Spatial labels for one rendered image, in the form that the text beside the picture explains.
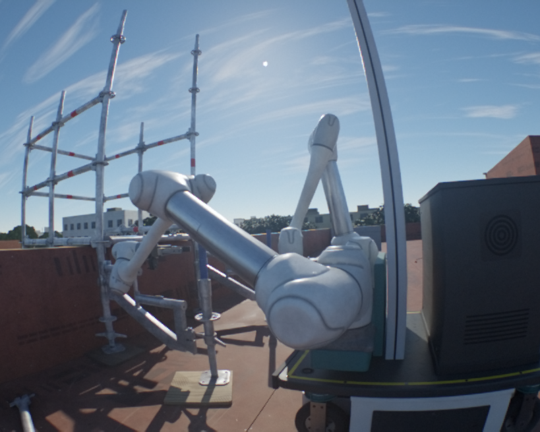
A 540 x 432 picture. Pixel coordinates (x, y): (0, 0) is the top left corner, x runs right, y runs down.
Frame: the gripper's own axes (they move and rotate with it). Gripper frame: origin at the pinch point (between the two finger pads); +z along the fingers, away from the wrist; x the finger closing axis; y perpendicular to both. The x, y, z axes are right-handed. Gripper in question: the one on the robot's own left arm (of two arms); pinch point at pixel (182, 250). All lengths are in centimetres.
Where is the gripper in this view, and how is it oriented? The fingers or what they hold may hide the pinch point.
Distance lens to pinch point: 134.3
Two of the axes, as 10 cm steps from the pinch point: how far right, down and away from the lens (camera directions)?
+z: 10.0, -0.6, -0.3
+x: 0.3, 0.5, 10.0
